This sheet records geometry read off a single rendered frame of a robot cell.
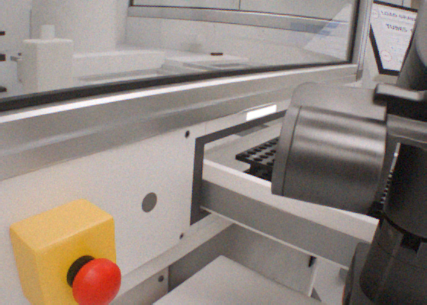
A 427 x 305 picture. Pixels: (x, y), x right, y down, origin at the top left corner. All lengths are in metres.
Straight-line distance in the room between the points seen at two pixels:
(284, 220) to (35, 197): 0.24
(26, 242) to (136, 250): 0.16
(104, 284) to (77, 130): 0.12
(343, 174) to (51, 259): 0.19
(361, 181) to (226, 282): 0.29
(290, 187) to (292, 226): 0.19
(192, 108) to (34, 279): 0.23
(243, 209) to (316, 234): 0.09
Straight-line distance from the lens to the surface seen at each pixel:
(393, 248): 0.23
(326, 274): 1.74
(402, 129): 0.22
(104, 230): 0.29
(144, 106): 0.33
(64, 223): 0.28
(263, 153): 0.47
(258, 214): 0.41
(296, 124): 0.20
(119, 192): 0.35
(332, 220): 0.38
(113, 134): 0.32
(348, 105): 0.22
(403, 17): 1.39
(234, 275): 0.47
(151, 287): 0.48
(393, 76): 1.19
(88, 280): 0.26
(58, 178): 0.30
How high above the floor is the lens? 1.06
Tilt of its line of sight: 19 degrees down
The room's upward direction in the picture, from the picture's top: 5 degrees clockwise
